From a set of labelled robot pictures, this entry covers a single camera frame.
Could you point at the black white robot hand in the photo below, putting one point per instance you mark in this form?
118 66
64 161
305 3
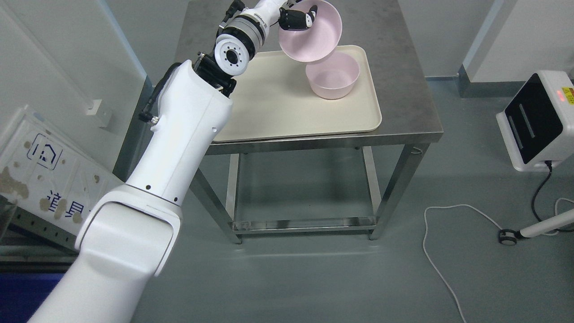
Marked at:
294 20

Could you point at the stainless steel table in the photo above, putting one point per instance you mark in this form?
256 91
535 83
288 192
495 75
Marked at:
409 118

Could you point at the beige plastic tray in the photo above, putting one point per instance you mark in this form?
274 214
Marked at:
273 100

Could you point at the white wheeled stand leg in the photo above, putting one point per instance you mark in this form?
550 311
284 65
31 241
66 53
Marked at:
510 237

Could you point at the pink bowl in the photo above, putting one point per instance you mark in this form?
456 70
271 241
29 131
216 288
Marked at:
334 77
320 40

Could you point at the white black floor device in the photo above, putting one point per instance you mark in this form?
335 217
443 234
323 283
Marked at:
538 124

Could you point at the white sign board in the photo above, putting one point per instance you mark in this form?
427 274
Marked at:
50 181

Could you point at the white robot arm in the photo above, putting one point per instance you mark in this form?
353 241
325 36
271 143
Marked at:
130 232

